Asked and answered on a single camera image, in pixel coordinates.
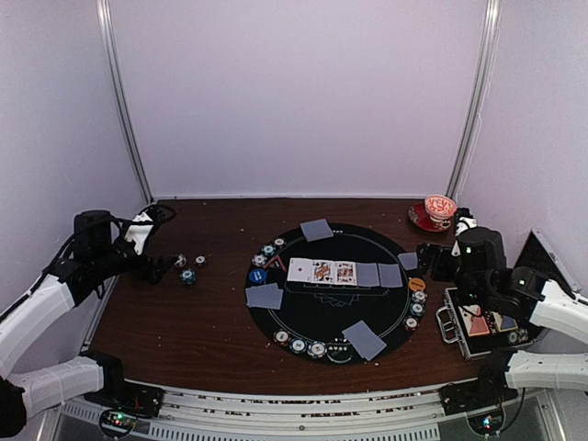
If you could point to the queen of spades card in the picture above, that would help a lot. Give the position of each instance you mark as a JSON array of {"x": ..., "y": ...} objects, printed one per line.
[{"x": 322, "y": 272}]

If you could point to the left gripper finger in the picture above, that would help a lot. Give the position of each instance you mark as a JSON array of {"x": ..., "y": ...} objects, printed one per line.
[
  {"x": 154, "y": 278},
  {"x": 168, "y": 261}
]

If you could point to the single white blue poker chip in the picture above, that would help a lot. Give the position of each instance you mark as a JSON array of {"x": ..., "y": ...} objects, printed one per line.
[{"x": 259, "y": 260}]

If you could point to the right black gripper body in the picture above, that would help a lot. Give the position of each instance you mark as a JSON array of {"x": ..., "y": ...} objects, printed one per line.
[{"x": 441, "y": 272}]

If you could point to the red card deck in case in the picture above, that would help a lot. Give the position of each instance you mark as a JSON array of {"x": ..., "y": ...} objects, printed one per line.
[{"x": 474, "y": 321}]

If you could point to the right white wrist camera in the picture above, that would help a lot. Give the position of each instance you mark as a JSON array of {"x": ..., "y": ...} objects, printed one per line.
[{"x": 463, "y": 220}]

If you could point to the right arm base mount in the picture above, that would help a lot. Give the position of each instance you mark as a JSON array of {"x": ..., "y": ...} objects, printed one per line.
[{"x": 482, "y": 400}]

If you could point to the red black triangular all-in marker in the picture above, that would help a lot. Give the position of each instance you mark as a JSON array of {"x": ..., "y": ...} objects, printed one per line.
[{"x": 275, "y": 263}]

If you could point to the king of diamonds card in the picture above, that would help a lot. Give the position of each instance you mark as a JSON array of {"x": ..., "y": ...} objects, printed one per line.
[{"x": 345, "y": 273}]

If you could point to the face-down board card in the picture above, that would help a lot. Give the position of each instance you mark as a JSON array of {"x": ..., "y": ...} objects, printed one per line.
[
  {"x": 390, "y": 275},
  {"x": 367, "y": 275}
]

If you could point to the clear round dealer button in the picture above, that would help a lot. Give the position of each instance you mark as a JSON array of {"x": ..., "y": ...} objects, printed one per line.
[{"x": 340, "y": 351}]

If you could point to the brown 100 poker chip stack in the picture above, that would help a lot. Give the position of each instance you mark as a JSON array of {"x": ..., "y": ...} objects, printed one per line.
[{"x": 201, "y": 260}]

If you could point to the poker chips in case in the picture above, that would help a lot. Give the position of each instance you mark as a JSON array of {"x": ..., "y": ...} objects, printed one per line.
[{"x": 518, "y": 336}]

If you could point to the red white patterned tea bowl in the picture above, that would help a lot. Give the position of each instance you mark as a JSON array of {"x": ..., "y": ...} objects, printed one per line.
[{"x": 439, "y": 207}]

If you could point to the white blue poker chip stack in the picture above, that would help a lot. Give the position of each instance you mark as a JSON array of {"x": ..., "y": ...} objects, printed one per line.
[{"x": 180, "y": 261}]

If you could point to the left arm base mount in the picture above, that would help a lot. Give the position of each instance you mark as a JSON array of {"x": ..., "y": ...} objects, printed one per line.
[{"x": 125, "y": 402}]

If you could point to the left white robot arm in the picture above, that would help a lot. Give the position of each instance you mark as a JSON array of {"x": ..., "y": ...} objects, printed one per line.
[{"x": 101, "y": 247}]

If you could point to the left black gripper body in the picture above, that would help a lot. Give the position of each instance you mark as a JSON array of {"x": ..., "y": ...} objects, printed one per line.
[{"x": 141, "y": 270}]

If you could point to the blue-backed playing card deck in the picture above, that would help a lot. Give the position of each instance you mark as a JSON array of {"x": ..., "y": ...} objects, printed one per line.
[{"x": 316, "y": 230}]

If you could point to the single green blue poker chip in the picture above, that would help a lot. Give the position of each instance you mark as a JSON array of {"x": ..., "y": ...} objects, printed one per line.
[{"x": 268, "y": 250}]

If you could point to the orange big blind button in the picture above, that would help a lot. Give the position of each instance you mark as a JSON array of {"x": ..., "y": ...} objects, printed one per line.
[{"x": 416, "y": 284}]

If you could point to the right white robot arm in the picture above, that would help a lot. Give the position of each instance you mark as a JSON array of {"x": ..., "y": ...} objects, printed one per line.
[{"x": 524, "y": 369}]

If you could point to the ace of diamonds card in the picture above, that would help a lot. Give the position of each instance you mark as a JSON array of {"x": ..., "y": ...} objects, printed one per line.
[{"x": 299, "y": 270}]

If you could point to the blue small blind button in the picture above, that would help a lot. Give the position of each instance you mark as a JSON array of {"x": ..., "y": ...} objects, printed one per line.
[{"x": 257, "y": 276}]

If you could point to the red floral saucer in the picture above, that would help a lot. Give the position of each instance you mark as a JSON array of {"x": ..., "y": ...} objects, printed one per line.
[{"x": 419, "y": 217}]

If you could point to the dealt blue-backed card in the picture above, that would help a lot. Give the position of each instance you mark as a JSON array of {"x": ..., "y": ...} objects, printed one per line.
[
  {"x": 271, "y": 301},
  {"x": 359, "y": 334},
  {"x": 368, "y": 346},
  {"x": 409, "y": 261},
  {"x": 262, "y": 289}
]

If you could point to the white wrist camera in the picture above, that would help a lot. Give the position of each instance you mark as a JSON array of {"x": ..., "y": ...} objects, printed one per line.
[
  {"x": 463, "y": 220},
  {"x": 139, "y": 232}
]

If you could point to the aluminium poker chip case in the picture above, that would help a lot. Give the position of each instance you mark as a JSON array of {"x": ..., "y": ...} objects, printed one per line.
[{"x": 526, "y": 294}]

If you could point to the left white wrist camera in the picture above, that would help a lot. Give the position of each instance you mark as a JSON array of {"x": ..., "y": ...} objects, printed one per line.
[{"x": 139, "y": 232}]

